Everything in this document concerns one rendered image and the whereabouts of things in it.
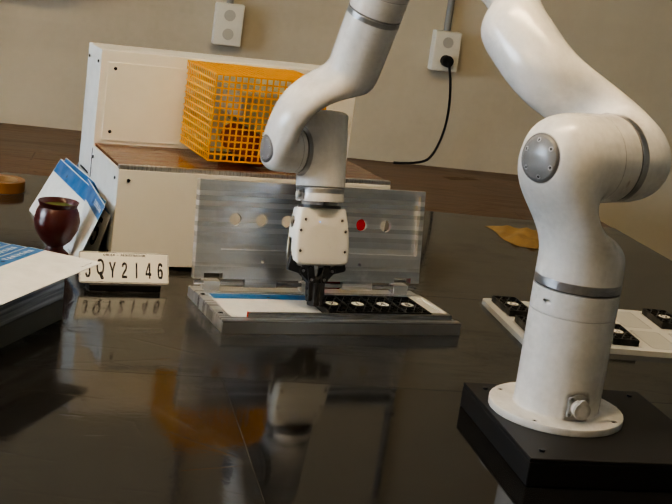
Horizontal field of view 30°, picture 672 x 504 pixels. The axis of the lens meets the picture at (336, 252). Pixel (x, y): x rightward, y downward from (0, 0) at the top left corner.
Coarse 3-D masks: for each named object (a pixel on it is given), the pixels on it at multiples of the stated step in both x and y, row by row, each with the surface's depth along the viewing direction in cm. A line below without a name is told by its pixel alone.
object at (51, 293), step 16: (48, 288) 194; (16, 304) 185; (32, 304) 190; (48, 304) 195; (0, 320) 181; (16, 320) 186; (32, 320) 190; (48, 320) 195; (0, 336) 182; (16, 336) 186
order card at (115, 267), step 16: (80, 256) 218; (96, 256) 219; (112, 256) 220; (128, 256) 221; (144, 256) 222; (160, 256) 223; (80, 272) 217; (96, 272) 218; (112, 272) 219; (128, 272) 221; (144, 272) 222; (160, 272) 223
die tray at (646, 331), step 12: (492, 312) 238; (504, 312) 237; (624, 312) 249; (636, 312) 250; (504, 324) 231; (516, 324) 230; (624, 324) 240; (636, 324) 241; (648, 324) 242; (516, 336) 224; (636, 336) 233; (648, 336) 234; (660, 336) 235; (612, 348) 223; (624, 348) 224; (636, 348) 225; (648, 348) 226; (660, 348) 227
